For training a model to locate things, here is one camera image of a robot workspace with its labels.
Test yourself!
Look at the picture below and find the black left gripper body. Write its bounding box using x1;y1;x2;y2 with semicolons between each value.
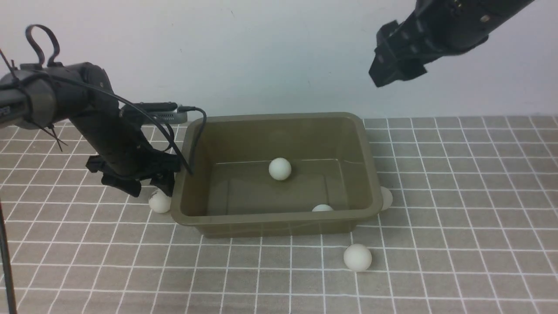
85;126;181;181

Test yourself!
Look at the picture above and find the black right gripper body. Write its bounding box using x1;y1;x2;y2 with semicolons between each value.
368;13;441;87

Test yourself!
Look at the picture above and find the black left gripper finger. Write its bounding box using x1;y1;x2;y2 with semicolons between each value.
101;174;142;198
150;171;175;198

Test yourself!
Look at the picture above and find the white ping-pong ball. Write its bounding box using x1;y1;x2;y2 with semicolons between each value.
268;157;292;181
343;244;373;272
148;189;171;213
381;186;393;211
312;204;333;212

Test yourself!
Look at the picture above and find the olive plastic storage bin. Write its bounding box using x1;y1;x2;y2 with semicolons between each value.
170;113;384;238

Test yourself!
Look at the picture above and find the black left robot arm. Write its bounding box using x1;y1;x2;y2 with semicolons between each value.
1;62;180;197

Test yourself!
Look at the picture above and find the grey checkered table mat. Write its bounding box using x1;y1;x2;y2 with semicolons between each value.
0;116;558;314

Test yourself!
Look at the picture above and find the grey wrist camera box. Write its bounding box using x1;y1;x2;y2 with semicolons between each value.
120;102;188;126

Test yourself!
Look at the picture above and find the black camera cable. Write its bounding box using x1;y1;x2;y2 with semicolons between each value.
26;70;207;176

